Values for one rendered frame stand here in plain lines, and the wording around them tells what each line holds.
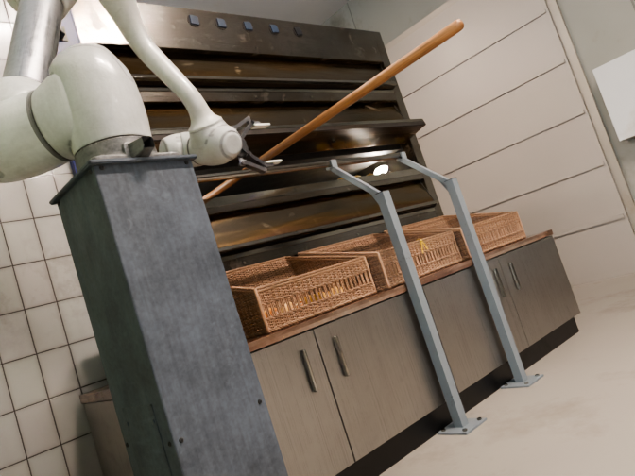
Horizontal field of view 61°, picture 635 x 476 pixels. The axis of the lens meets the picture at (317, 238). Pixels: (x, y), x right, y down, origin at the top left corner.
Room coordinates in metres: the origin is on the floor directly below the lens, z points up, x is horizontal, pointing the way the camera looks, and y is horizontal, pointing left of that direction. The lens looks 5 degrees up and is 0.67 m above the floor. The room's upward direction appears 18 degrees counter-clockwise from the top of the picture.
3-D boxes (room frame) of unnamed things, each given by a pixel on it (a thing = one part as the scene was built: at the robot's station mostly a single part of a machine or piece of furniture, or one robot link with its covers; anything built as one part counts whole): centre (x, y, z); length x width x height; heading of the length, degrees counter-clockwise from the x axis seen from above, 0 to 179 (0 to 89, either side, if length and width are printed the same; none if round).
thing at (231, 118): (2.67, -0.06, 1.54); 1.79 x 0.11 x 0.19; 132
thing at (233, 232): (2.67, -0.06, 1.02); 1.79 x 0.11 x 0.19; 132
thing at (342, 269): (2.08, 0.21, 0.72); 0.56 x 0.49 x 0.28; 133
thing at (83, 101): (1.04, 0.34, 1.17); 0.18 x 0.16 x 0.22; 82
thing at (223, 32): (2.69, -0.04, 1.99); 1.80 x 0.08 x 0.21; 132
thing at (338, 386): (2.38, -0.17, 0.29); 2.42 x 0.56 x 0.58; 132
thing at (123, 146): (1.03, 0.32, 1.03); 0.22 x 0.18 x 0.06; 46
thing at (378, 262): (2.48, -0.25, 0.72); 0.56 x 0.49 x 0.28; 133
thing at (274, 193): (2.68, -0.04, 1.16); 1.80 x 0.06 x 0.04; 132
